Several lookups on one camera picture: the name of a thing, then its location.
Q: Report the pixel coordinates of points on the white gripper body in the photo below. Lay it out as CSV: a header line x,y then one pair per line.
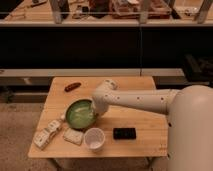
x,y
99,108

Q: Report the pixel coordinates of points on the green ceramic bowl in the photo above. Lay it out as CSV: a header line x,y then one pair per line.
x,y
79,114

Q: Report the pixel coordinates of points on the white squeeze bottle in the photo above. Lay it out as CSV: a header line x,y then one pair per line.
x,y
45,136

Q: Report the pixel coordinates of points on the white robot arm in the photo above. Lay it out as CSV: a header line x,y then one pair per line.
x,y
190,119

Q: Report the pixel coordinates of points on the black smartphone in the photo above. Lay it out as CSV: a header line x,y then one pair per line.
x,y
124,133

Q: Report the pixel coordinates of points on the white paper cup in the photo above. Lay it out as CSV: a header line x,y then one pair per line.
x,y
94,139

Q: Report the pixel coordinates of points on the wooden table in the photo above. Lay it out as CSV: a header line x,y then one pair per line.
x,y
151,128

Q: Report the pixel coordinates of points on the brown sausage toy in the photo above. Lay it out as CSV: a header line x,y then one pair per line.
x,y
72,86

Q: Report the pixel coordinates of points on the white sponge block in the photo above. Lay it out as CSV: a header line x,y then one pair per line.
x,y
73,136

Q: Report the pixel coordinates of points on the red tray on shelf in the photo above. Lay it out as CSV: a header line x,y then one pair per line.
x,y
132,8

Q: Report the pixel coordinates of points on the long wooden shelf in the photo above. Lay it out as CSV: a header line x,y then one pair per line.
x,y
96,13

